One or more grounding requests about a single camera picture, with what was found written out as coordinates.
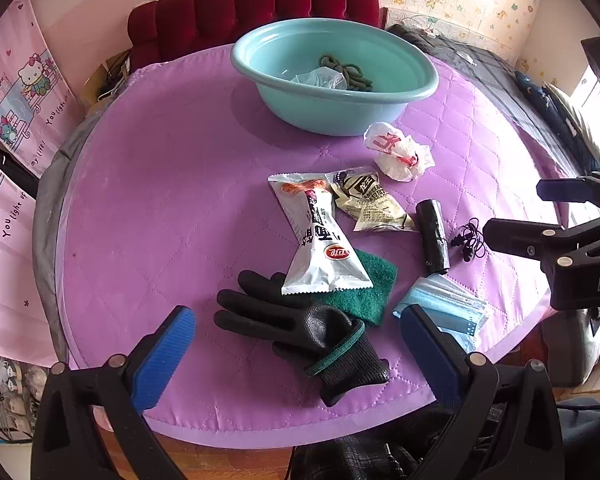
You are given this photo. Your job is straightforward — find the dark jacket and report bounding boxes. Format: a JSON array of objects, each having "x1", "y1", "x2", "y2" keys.
[{"x1": 555, "y1": 395, "x2": 600, "y2": 480}]

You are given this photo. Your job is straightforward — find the pink cartoon curtain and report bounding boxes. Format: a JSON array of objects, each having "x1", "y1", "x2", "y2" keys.
[{"x1": 0, "y1": 0, "x2": 88, "y2": 368}]

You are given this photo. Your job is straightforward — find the red velvet sofa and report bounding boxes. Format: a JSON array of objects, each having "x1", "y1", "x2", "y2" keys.
[{"x1": 127, "y1": 0, "x2": 382, "y2": 71}]

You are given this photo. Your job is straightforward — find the grey under cloth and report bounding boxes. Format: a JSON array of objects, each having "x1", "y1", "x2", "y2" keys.
[{"x1": 32, "y1": 115, "x2": 81, "y2": 361}]

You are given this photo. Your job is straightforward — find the dark plaid trousers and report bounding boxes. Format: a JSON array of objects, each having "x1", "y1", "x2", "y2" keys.
[{"x1": 290, "y1": 407, "x2": 461, "y2": 480}]

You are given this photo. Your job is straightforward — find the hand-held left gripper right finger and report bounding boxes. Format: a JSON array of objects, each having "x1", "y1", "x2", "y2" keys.
[{"x1": 400, "y1": 304, "x2": 566, "y2": 480}]

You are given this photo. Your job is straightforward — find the clear plastic bag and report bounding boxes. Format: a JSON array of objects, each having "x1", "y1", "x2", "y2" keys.
[{"x1": 290, "y1": 67, "x2": 348, "y2": 92}]

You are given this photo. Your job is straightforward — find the grey fabric bag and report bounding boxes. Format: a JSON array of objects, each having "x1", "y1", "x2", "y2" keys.
[{"x1": 542, "y1": 307, "x2": 600, "y2": 388}]

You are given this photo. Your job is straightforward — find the purple quilted table cover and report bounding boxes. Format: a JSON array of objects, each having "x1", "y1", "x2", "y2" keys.
[{"x1": 55, "y1": 42, "x2": 576, "y2": 443}]

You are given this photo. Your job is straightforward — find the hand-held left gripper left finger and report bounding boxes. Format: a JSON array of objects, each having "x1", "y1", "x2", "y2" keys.
[{"x1": 30, "y1": 305, "x2": 198, "y2": 480}]

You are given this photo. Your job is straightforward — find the white snack packet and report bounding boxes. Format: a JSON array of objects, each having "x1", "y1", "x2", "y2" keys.
[{"x1": 268, "y1": 172, "x2": 370, "y2": 297}]

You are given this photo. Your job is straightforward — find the black bin bag roll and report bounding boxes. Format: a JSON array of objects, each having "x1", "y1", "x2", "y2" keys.
[{"x1": 415, "y1": 199, "x2": 451, "y2": 276}]

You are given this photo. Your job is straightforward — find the blue face mask stack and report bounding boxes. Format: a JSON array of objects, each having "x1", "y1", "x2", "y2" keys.
[{"x1": 392, "y1": 274, "x2": 488, "y2": 351}]

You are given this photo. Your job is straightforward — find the dark blue pillow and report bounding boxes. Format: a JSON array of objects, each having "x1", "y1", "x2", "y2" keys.
[{"x1": 514, "y1": 70, "x2": 600, "y2": 161}]

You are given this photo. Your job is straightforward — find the dark grey bed blanket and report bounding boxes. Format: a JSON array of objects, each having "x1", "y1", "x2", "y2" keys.
[{"x1": 385, "y1": 22, "x2": 581, "y2": 171}]

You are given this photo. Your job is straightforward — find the white plastic bag red print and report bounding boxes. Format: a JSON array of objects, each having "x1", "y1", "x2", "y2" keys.
[{"x1": 363, "y1": 121, "x2": 436, "y2": 182}]

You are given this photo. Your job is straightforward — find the brown cardboard box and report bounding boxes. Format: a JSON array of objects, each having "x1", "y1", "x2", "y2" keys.
[{"x1": 86, "y1": 66, "x2": 112, "y2": 107}]

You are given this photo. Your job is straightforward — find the green scouring pad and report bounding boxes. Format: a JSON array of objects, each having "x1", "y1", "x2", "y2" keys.
[{"x1": 310, "y1": 247, "x2": 398, "y2": 327}]

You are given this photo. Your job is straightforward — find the black earphones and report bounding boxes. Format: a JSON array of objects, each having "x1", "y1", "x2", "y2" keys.
[{"x1": 450, "y1": 217, "x2": 488, "y2": 263}]

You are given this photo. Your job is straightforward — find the black work glove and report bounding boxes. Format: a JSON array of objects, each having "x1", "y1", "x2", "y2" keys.
[{"x1": 214, "y1": 270, "x2": 391, "y2": 407}]

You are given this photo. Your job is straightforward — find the cartoon printed cloth pile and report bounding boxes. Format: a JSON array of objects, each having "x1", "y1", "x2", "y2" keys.
[{"x1": 0, "y1": 355, "x2": 51, "y2": 443}]

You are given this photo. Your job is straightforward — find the beige pillow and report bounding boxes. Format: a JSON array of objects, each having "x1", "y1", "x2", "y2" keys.
[{"x1": 545, "y1": 82, "x2": 600, "y2": 161}]

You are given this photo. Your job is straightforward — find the beige clear packet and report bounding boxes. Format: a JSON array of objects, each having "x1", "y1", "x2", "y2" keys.
[{"x1": 326, "y1": 166, "x2": 418, "y2": 233}]

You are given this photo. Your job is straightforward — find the dark green cord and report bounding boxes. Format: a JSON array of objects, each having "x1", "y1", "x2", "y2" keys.
[{"x1": 317, "y1": 54, "x2": 376, "y2": 93}]

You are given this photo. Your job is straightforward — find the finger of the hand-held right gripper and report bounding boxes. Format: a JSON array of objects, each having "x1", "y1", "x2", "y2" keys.
[
  {"x1": 482, "y1": 210, "x2": 600, "y2": 272},
  {"x1": 536, "y1": 172, "x2": 600, "y2": 206}
]

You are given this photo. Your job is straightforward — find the teal plastic basin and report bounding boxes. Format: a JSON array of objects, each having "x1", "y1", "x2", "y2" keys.
[{"x1": 231, "y1": 18, "x2": 439, "y2": 137}]

